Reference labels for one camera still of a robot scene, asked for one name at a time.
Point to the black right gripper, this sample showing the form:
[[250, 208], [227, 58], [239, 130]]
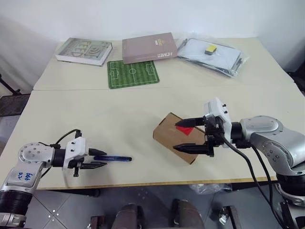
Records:
[[215, 133]]

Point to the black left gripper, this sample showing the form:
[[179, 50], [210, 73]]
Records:
[[77, 164]]

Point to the blue pen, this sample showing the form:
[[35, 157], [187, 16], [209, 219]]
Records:
[[114, 158]]

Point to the brown cardboard box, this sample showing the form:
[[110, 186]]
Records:
[[170, 142]]

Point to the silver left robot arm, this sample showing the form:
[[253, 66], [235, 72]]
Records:
[[28, 155]]

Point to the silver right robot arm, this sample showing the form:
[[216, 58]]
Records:
[[269, 140]]

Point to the crumpled clear plastic sheet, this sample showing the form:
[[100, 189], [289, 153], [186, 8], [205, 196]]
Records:
[[209, 188]]

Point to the small dark brown block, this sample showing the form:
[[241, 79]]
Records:
[[97, 222]]

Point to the dark brown rounded shape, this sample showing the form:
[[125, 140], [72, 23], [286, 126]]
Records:
[[128, 217], [188, 214]]

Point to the clear plastic bag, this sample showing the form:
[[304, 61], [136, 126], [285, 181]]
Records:
[[233, 69]]

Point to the grey flat case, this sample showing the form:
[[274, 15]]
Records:
[[221, 58]]

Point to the green soccer field mat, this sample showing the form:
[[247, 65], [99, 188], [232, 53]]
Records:
[[132, 74]]

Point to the yellow black sponge block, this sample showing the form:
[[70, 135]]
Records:
[[210, 48]]

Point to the brown HOMES book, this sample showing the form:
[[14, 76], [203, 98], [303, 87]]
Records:
[[147, 47]]

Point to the black mesh mat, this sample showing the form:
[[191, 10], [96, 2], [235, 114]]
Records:
[[12, 105]]

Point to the grey green FEED book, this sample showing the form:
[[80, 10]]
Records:
[[83, 51]]

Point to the black stand leg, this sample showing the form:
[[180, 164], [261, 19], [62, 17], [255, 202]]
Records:
[[9, 88]]

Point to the dark bulky object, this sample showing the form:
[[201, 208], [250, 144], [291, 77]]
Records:
[[299, 81]]

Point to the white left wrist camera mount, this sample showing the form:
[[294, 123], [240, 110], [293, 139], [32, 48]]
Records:
[[76, 148]]

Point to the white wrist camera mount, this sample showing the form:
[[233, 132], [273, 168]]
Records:
[[218, 107], [76, 148]]

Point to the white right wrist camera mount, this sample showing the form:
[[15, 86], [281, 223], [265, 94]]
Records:
[[218, 107]]

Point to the dark metal frame piece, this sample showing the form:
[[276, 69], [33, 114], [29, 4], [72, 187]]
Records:
[[232, 217]]

